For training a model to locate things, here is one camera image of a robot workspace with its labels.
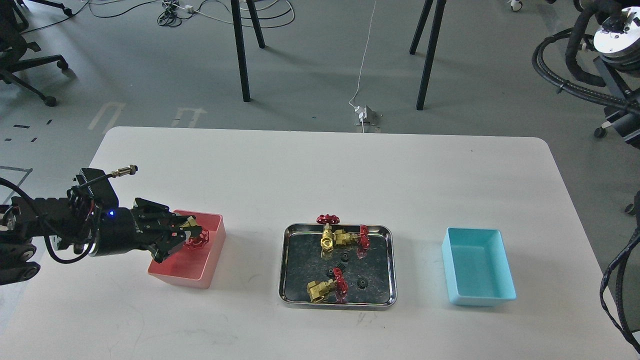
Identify black office chair base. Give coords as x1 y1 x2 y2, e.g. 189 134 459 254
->
0 0 69 107

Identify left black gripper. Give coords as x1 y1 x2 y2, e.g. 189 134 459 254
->
90 197 196 264

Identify white power adapter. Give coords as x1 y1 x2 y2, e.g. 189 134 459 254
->
354 105 383 126

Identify black floor cables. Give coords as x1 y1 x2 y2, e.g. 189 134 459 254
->
20 0 296 30

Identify brass valve red handle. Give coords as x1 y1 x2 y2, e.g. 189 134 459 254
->
180 216 210 250

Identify brass valve right handle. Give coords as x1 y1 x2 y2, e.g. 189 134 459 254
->
333 224 370 250

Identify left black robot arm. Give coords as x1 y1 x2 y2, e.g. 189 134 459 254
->
0 165 204 285

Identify black tripod leg right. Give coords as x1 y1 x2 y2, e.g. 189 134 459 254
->
409 0 447 111

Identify small black gear top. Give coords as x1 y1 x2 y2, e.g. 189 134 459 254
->
339 251 351 264

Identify white cable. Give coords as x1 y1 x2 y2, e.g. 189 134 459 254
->
348 0 377 133

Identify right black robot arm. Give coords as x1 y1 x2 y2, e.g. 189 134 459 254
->
531 0 640 148

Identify brass valve upright handle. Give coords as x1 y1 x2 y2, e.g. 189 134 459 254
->
316 214 340 253

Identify steel tray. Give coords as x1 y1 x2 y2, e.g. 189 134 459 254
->
278 223 397 310

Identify pink plastic box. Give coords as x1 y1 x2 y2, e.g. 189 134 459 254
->
147 209 226 289

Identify brass valve front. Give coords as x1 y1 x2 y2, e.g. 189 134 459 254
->
306 267 349 303

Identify blue plastic box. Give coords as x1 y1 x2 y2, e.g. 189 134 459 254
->
441 227 517 307

